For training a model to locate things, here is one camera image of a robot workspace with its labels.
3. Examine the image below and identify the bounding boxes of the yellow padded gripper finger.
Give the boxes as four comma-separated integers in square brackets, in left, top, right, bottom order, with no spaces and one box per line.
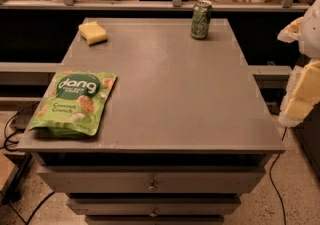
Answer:
[278,60,320,127]

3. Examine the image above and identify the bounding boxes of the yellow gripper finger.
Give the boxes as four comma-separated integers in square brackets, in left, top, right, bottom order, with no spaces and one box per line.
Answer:
[277,17,302,43]

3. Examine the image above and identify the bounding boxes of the green soda can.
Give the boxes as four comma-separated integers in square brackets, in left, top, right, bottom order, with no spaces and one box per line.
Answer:
[191,0,212,39]

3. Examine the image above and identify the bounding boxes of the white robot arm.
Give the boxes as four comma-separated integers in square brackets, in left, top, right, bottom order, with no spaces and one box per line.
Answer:
[277,0,320,127]

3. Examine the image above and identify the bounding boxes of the grey drawer cabinet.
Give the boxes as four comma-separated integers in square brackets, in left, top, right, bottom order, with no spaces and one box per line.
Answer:
[19,18,284,225]

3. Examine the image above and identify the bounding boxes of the top drawer knob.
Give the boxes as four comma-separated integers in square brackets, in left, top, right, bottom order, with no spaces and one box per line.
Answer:
[147,179,158,192]

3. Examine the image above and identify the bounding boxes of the drawer knob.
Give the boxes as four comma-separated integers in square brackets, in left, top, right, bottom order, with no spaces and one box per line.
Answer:
[149,209,158,218]
[147,179,158,192]

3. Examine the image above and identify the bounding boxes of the yellow sponge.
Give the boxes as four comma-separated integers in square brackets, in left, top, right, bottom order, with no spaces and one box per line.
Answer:
[79,21,108,45]

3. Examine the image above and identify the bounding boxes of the green Dang chips bag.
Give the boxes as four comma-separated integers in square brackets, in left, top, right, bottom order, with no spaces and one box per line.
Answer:
[29,71,117,138]

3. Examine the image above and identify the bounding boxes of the black cable right floor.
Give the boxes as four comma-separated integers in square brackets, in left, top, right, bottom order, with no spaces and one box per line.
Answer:
[268,126,289,225]

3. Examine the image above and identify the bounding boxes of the black cables left floor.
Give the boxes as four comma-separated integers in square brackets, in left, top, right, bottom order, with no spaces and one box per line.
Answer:
[0,101,56,225]

